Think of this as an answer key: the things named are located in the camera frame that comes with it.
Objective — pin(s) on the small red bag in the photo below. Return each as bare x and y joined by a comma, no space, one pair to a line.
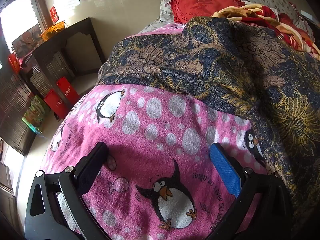
14,63

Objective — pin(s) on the dark wooden desk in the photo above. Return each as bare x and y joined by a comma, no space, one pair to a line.
75,30

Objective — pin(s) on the orange plastic basket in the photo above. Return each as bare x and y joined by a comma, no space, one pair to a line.
53,31

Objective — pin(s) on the framed picture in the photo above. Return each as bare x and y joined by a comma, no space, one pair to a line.
26,41

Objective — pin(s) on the dark wooden cabinet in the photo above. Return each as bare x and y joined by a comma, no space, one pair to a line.
15,115

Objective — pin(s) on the large red heart pillow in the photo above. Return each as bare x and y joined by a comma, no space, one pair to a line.
197,5

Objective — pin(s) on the pink penguin print blanket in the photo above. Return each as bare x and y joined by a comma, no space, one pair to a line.
155,130

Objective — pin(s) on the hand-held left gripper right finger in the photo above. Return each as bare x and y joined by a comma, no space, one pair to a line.
225,170

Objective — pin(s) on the window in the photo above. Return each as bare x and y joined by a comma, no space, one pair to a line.
17,22

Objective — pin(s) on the red and yellow blanket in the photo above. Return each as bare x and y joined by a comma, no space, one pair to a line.
250,12

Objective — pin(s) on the dark floral knit garment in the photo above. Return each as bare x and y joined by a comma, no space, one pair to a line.
212,62

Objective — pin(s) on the red wall sign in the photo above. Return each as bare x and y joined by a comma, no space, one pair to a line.
54,14

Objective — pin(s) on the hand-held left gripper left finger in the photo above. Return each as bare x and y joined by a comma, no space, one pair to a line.
92,170

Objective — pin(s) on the red gift bag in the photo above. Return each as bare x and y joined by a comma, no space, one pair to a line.
68,91
56,103

